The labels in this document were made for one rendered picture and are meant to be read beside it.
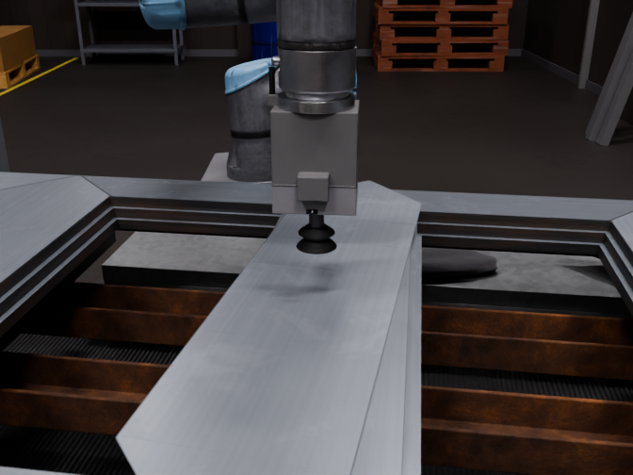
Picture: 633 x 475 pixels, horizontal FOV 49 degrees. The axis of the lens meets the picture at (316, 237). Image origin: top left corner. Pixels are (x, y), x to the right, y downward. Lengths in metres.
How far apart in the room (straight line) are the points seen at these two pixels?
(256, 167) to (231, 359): 0.83
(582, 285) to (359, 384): 0.70
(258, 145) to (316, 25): 0.80
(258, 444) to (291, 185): 0.27
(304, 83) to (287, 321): 0.23
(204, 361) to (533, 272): 0.75
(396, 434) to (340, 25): 0.36
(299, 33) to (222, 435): 0.35
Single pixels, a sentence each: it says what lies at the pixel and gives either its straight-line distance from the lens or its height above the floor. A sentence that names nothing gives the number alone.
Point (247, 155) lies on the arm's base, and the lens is 1.43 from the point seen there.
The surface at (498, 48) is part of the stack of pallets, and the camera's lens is 7.69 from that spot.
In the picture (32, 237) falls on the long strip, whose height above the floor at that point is 0.86.
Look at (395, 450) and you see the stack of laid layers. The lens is 0.53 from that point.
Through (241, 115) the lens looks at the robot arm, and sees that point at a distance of 1.42.
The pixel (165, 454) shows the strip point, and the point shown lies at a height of 0.86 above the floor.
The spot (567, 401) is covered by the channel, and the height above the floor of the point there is 0.72.
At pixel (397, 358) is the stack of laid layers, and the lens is 0.63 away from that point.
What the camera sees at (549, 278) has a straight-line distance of 1.24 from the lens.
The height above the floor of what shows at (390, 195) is 0.86.
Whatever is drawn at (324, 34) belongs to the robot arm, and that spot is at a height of 1.13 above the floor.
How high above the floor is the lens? 1.20
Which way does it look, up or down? 23 degrees down
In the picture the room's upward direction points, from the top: straight up
